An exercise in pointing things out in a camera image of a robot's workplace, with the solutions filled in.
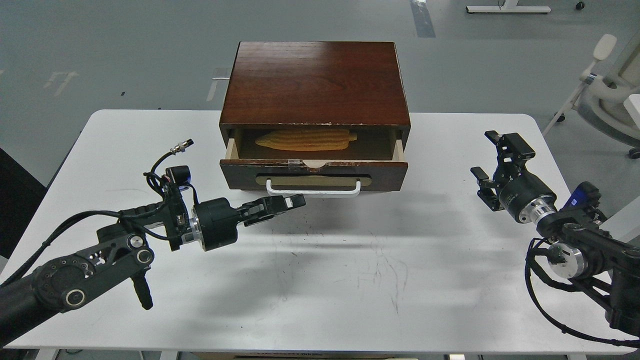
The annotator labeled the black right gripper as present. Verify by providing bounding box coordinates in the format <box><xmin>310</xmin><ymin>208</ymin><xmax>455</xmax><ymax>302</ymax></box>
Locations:
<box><xmin>470</xmin><ymin>130</ymin><xmax>557</xmax><ymax>224</ymax></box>

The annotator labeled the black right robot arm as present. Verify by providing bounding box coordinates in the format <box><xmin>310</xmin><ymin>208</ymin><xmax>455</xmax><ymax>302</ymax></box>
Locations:
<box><xmin>470</xmin><ymin>130</ymin><xmax>640</xmax><ymax>348</ymax></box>

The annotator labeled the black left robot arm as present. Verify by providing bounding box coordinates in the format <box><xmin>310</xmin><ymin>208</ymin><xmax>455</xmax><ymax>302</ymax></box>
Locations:
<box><xmin>1</xmin><ymin>139</ymin><xmax>306</xmax><ymax>346</ymax></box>

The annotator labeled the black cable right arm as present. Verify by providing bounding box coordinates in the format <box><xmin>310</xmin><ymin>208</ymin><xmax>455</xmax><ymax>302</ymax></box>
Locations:
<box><xmin>524</xmin><ymin>237</ymin><xmax>640</xmax><ymax>349</ymax></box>

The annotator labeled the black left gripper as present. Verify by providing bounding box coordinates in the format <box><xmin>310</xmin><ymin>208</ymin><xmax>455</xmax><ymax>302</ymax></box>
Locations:
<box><xmin>193</xmin><ymin>194</ymin><xmax>306</xmax><ymax>251</ymax></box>

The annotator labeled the dark wooden cabinet box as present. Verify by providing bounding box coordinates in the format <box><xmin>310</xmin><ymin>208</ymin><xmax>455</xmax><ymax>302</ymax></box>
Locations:
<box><xmin>219</xmin><ymin>41</ymin><xmax>411</xmax><ymax>144</ymax></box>

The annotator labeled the yellow corn cob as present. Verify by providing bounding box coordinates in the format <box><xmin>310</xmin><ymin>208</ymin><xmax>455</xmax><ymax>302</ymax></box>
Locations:
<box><xmin>254</xmin><ymin>129</ymin><xmax>358</xmax><ymax>152</ymax></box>

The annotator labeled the wooden drawer with white handle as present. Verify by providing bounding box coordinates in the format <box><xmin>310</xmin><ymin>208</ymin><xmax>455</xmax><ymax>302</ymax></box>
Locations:
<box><xmin>219</xmin><ymin>127</ymin><xmax>409</xmax><ymax>192</ymax></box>

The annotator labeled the white office chair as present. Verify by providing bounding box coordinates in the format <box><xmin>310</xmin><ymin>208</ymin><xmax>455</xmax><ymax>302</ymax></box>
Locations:
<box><xmin>542</xmin><ymin>32</ymin><xmax>640</xmax><ymax>160</ymax></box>

